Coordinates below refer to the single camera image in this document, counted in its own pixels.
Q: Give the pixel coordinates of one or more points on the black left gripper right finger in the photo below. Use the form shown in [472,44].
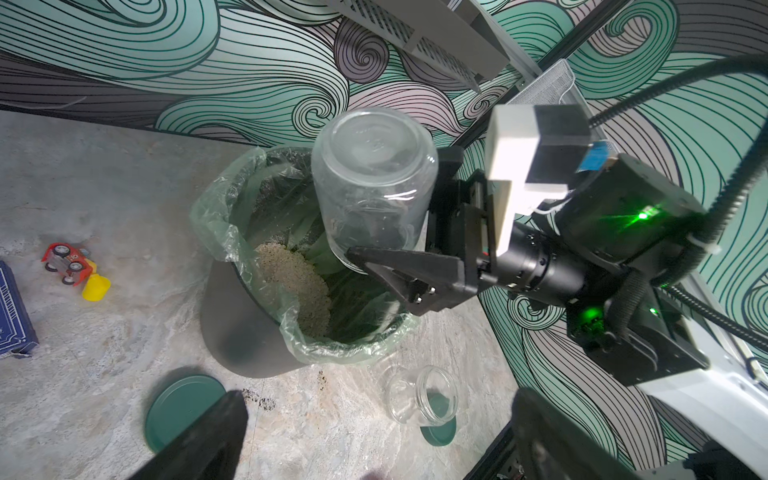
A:
[551,446]

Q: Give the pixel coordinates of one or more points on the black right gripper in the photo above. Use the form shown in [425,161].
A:
[460,262]

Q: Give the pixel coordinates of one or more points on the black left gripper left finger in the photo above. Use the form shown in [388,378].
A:
[208,449]

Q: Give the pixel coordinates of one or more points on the green jar lid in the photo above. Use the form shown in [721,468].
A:
[440,436]
[178,406]

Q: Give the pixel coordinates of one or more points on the green-lidded oatmeal jar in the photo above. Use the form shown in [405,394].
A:
[374,172]
[426,396]

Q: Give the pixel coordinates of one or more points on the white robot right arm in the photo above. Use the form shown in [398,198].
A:
[613,258]

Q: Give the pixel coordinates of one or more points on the black trash bin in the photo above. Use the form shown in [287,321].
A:
[252,324]

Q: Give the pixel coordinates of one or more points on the clear plastic bin liner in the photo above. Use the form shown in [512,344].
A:
[240,204]

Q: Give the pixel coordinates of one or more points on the red yellow toy car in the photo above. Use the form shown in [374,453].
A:
[76,269]

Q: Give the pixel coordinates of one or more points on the blue card box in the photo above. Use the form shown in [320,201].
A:
[18,337]

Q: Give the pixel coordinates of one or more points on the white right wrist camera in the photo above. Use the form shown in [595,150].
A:
[532,154]

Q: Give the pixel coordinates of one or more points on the black wall-mounted tray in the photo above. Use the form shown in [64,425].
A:
[453,37]

